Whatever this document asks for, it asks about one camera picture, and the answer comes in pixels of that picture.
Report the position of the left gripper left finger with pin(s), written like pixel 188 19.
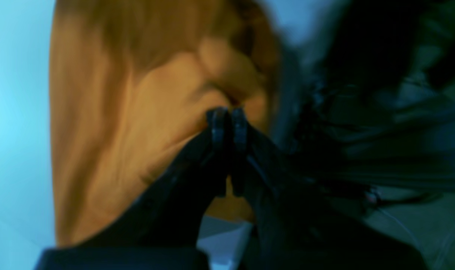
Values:
pixel 160 229

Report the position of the orange t-shirt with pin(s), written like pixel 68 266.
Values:
pixel 130 82

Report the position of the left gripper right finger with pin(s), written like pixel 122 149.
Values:
pixel 297 227

